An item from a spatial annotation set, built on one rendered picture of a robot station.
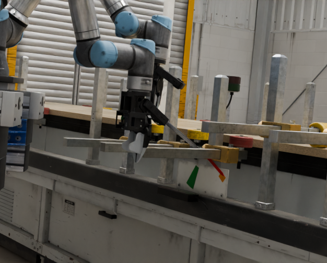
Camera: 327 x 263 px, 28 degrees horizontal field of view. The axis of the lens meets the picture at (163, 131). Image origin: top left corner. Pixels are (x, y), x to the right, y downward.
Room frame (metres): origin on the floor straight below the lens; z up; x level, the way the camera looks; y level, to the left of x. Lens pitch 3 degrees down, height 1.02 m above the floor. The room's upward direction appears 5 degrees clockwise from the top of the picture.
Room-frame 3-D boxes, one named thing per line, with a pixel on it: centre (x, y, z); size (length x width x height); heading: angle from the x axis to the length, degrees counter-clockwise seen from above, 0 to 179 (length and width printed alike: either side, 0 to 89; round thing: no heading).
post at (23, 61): (3.38, 0.75, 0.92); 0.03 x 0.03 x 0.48; 38
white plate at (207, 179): (2.21, -0.14, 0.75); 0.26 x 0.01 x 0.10; 38
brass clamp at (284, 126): (1.99, -0.35, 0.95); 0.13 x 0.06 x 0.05; 38
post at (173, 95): (2.40, -0.02, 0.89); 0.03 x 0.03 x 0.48; 38
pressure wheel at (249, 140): (2.22, -0.27, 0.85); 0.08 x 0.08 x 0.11
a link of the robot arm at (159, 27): (2.33, 0.05, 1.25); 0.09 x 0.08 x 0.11; 86
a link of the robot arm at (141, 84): (1.95, 0.08, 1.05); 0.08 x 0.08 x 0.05
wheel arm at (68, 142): (2.51, 0.18, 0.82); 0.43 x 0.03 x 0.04; 128
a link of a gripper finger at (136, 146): (1.93, 0.08, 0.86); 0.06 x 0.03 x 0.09; 128
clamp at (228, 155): (2.19, -0.19, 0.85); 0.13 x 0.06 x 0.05; 38
